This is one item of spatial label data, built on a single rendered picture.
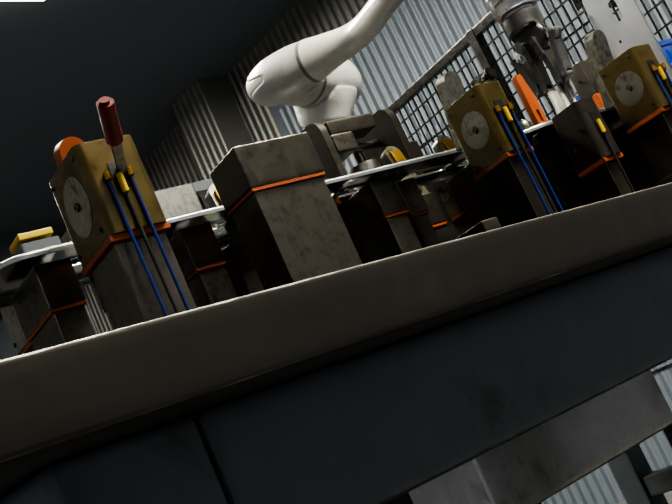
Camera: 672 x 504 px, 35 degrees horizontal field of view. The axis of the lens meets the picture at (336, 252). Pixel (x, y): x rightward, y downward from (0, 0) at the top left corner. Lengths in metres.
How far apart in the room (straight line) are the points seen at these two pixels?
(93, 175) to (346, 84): 1.37
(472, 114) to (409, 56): 3.33
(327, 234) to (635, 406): 0.44
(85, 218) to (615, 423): 0.63
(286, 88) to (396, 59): 2.66
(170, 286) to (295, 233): 0.21
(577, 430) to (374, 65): 4.09
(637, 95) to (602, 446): 0.87
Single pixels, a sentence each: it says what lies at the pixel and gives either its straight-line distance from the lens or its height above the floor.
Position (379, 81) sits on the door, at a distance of 5.10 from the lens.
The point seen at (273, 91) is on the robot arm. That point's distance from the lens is 2.40.
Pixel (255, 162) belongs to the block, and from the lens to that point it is 1.36.
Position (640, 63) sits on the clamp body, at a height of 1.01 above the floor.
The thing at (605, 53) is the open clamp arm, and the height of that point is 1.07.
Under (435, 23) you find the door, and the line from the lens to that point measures 4.87.
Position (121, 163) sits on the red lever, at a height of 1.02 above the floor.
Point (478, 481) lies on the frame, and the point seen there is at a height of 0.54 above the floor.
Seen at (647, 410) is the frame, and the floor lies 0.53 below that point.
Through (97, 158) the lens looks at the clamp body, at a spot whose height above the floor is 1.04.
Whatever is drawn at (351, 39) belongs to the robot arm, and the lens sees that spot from 2.29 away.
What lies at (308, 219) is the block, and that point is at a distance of 1.37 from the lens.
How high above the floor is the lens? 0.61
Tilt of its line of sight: 11 degrees up
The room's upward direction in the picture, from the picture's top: 24 degrees counter-clockwise
